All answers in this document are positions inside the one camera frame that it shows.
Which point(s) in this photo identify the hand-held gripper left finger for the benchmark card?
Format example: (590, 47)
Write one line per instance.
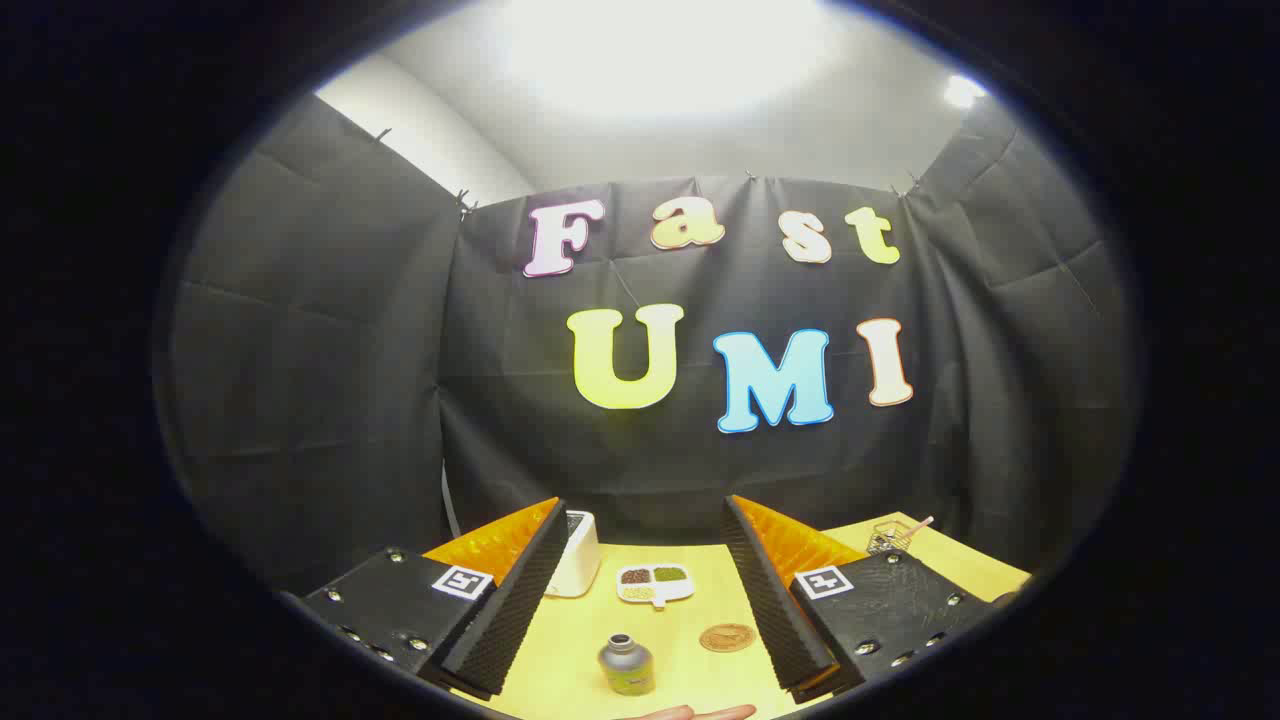
(520, 590)

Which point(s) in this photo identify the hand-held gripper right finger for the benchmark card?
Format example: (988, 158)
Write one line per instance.
(770, 600)

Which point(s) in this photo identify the round cork coaster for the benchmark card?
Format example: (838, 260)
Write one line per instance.
(727, 637)

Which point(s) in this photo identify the silver green juice bottle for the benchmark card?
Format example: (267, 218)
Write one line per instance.
(627, 668)

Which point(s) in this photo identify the cream toaster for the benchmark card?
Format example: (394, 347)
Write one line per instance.
(578, 560)

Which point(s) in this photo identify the wooden table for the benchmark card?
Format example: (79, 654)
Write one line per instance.
(690, 615)

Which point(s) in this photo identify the white divided bean dish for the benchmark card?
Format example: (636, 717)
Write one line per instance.
(655, 585)

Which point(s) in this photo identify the striped straw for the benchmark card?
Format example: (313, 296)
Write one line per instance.
(920, 525)

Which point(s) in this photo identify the black backdrop cloth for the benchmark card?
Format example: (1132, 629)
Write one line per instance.
(480, 400)

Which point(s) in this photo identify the ceiling light panel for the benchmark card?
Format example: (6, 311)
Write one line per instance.
(660, 50)

